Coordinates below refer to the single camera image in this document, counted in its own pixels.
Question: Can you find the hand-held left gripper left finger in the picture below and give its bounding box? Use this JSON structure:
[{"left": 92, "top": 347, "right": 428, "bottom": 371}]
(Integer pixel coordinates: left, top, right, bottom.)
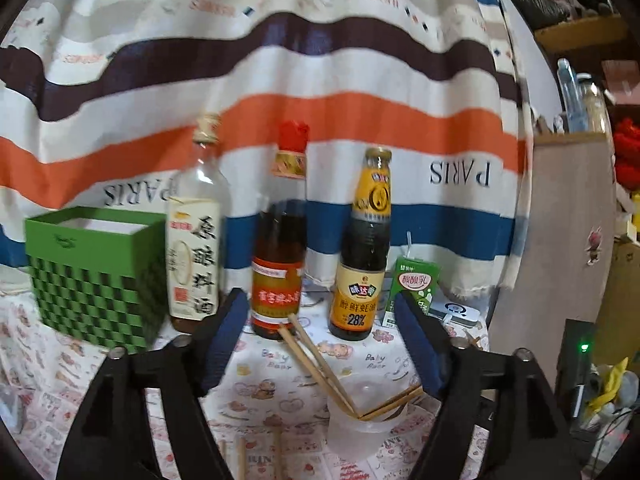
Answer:
[{"left": 55, "top": 287, "right": 251, "bottom": 480}]

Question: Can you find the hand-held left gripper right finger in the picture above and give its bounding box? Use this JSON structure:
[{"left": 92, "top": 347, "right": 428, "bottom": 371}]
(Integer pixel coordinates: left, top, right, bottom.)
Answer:
[{"left": 395, "top": 291, "right": 586, "bottom": 480}]

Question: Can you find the bundle of wooden chopsticks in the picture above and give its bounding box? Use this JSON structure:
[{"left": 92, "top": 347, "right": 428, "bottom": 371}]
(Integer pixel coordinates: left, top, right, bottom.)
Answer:
[{"left": 235, "top": 312, "right": 426, "bottom": 480}]

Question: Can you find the translucent plastic cup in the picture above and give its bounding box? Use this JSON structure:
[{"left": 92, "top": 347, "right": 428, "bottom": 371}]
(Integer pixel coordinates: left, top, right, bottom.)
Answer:
[{"left": 325, "top": 377, "right": 436, "bottom": 463}]

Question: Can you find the white charger device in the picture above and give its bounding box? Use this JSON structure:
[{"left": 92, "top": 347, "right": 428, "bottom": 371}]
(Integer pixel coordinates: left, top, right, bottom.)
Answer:
[{"left": 430, "top": 302, "right": 481, "bottom": 328}]

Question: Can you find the bear print cloth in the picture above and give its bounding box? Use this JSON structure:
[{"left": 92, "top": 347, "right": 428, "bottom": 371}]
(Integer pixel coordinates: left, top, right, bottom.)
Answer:
[{"left": 0, "top": 290, "right": 493, "bottom": 441}]

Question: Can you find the green milk carton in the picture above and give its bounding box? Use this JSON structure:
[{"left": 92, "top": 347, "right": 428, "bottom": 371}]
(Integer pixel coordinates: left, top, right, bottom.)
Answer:
[{"left": 382, "top": 255, "right": 442, "bottom": 331}]

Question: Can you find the oyster sauce bottle yellow label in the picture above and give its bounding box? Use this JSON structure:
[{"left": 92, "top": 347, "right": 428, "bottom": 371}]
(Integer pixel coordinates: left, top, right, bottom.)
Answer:
[{"left": 328, "top": 146, "right": 393, "bottom": 343}]

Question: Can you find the cooking wine bottle white label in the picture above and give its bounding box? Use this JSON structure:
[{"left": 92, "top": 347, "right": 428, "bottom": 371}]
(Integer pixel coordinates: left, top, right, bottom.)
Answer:
[{"left": 165, "top": 114, "right": 231, "bottom": 333}]

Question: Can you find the sesame oil bottle red cap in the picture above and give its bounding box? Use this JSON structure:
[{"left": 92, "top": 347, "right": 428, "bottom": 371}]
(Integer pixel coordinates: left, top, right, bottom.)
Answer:
[{"left": 250, "top": 120, "right": 310, "bottom": 341}]

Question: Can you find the green checkered box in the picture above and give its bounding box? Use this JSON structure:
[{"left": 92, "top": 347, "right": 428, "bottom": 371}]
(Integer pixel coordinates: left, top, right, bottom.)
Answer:
[{"left": 24, "top": 206, "right": 168, "bottom": 355}]

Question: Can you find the black device with green light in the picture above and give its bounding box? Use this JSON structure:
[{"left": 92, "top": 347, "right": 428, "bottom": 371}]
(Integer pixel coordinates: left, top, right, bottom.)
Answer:
[{"left": 557, "top": 319, "right": 598, "bottom": 411}]

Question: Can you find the wooden cabinet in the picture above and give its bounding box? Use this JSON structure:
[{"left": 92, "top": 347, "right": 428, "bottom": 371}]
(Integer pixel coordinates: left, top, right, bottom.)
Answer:
[{"left": 487, "top": 12, "right": 631, "bottom": 401}]

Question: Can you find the yellow toy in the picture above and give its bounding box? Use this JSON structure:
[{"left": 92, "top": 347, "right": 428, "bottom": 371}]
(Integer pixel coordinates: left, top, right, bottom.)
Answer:
[{"left": 587, "top": 357, "right": 631, "bottom": 411}]

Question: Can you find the cartoon sticker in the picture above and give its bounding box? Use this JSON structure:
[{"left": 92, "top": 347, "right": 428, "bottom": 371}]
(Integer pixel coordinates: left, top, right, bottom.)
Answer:
[{"left": 584, "top": 225, "right": 606, "bottom": 266}]

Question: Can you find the clear plastic bottle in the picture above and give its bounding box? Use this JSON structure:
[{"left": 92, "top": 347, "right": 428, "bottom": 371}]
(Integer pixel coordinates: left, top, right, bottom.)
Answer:
[{"left": 557, "top": 57, "right": 576, "bottom": 133}]

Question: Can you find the striped printed cloth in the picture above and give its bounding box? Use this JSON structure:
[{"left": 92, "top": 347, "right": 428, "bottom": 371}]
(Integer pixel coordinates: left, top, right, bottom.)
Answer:
[{"left": 0, "top": 0, "right": 536, "bottom": 301}]

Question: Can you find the clear jar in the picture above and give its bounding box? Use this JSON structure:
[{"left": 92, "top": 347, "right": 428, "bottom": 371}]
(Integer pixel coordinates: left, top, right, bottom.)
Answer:
[{"left": 575, "top": 74, "right": 611, "bottom": 133}]

